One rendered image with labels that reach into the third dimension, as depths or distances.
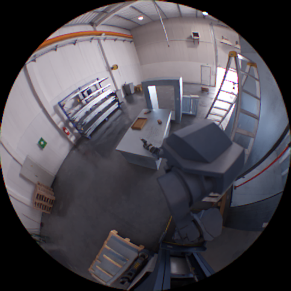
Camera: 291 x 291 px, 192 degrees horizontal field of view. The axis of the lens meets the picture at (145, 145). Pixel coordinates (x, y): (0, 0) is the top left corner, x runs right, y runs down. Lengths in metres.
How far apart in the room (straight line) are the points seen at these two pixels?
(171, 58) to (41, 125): 11.33
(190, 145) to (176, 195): 0.22
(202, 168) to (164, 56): 10.59
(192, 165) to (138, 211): 1.85
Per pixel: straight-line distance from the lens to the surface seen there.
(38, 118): 5.26
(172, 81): 2.66
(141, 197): 2.08
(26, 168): 5.45
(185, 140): 0.34
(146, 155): 1.63
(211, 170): 0.36
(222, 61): 11.00
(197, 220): 1.15
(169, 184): 0.41
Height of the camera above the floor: 2.00
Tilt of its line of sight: 50 degrees down
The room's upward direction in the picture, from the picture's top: 19 degrees counter-clockwise
